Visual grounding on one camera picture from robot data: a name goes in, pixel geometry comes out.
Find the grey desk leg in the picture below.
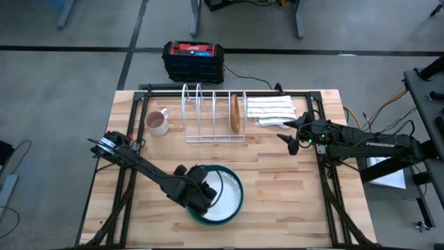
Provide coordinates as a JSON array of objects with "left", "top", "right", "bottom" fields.
[
  {"left": 189, "top": 0, "right": 203, "bottom": 38},
  {"left": 294, "top": 0, "right": 306, "bottom": 40}
]

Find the black power cable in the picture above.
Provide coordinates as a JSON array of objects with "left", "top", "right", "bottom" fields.
[{"left": 223, "top": 64, "right": 284, "bottom": 94}]

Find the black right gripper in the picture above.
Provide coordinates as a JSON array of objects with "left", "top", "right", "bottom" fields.
[{"left": 276, "top": 111, "right": 334, "bottom": 156}]

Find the red and black power station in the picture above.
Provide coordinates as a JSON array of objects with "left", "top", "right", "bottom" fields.
[{"left": 162, "top": 40, "right": 225, "bottom": 85}]

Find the yellow cable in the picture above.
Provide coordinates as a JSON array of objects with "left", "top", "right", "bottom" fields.
[{"left": 343, "top": 88, "right": 409, "bottom": 131}]

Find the black side table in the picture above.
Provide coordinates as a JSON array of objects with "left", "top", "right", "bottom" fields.
[{"left": 404, "top": 57, "right": 444, "bottom": 209}]

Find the plain white plate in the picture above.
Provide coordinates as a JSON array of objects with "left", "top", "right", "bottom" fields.
[{"left": 203, "top": 169, "right": 242, "bottom": 222}]

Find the blue-grey desk leg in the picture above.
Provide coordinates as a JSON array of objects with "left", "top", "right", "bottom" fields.
[{"left": 57, "top": 0, "right": 76, "bottom": 31}]

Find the white mug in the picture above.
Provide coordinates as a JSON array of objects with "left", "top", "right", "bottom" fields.
[{"left": 144, "top": 107, "right": 171, "bottom": 137}]

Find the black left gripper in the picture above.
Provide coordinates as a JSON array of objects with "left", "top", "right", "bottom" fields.
[{"left": 166, "top": 165, "right": 218, "bottom": 215}]

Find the black support beam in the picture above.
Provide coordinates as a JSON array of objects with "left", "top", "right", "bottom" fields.
[{"left": 360, "top": 149, "right": 444, "bottom": 183}]

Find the black metal table frame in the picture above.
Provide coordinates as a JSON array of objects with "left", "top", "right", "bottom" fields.
[{"left": 74, "top": 82, "right": 377, "bottom": 249}]

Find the white paper sheet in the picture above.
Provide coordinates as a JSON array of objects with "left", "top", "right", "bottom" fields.
[{"left": 366, "top": 156, "right": 407, "bottom": 190}]

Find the folded white striped towel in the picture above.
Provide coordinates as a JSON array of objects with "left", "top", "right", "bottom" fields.
[{"left": 246, "top": 95, "right": 298, "bottom": 130}]

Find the dark green bowl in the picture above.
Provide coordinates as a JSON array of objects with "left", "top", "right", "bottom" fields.
[{"left": 185, "top": 164, "right": 245, "bottom": 227}]

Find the black cable bundle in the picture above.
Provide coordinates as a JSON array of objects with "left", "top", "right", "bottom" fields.
[{"left": 360, "top": 107, "right": 417, "bottom": 140}]

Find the white wire dish rack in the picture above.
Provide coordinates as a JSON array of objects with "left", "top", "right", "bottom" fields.
[{"left": 180, "top": 82, "right": 248, "bottom": 144}]

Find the black box with cables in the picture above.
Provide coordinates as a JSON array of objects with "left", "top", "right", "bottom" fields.
[{"left": 204, "top": 0, "right": 299, "bottom": 12}]

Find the brown wooden plate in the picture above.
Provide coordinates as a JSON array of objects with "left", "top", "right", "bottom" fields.
[{"left": 230, "top": 94, "right": 241, "bottom": 135}]

